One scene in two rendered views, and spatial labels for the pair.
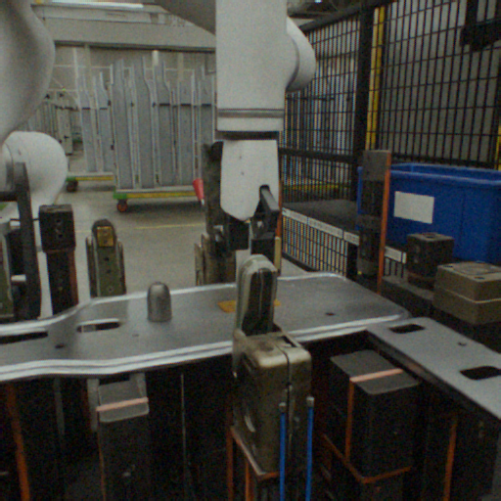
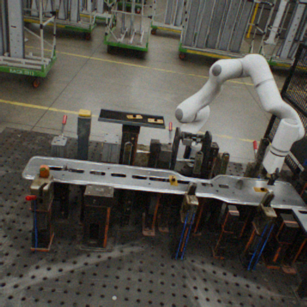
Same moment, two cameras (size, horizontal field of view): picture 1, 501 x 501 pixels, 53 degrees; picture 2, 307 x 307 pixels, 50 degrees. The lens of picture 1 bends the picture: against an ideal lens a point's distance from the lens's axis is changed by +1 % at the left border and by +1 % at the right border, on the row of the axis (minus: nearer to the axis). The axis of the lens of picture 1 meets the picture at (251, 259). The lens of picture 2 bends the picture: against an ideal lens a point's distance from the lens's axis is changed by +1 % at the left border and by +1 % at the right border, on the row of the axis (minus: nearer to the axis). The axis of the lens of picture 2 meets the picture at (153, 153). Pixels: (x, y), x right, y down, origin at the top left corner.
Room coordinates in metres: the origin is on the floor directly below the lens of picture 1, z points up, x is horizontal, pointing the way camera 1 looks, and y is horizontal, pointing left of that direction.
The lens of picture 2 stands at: (-0.84, 0.25, 1.91)
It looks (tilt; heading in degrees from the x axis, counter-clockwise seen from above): 30 degrees down; 13
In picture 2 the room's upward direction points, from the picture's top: 10 degrees clockwise
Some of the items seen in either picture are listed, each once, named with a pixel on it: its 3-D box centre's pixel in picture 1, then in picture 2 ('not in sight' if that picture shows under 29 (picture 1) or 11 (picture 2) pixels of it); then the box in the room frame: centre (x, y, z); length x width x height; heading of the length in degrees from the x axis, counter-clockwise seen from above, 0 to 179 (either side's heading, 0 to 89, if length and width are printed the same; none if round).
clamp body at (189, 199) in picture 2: not in sight; (184, 225); (0.35, 0.32, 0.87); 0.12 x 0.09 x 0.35; 21
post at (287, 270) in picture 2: (426, 464); (295, 244); (0.53, -0.21, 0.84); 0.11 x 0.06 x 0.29; 21
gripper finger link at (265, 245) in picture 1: (266, 245); (273, 181); (0.61, -0.02, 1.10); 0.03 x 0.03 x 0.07; 21
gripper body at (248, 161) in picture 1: (250, 172); (274, 160); (0.66, 0.00, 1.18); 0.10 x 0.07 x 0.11; 21
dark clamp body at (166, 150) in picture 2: not in sight; (160, 175); (0.67, 0.54, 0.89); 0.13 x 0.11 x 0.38; 21
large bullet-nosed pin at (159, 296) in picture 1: (159, 304); (239, 184); (0.62, 0.12, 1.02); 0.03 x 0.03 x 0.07
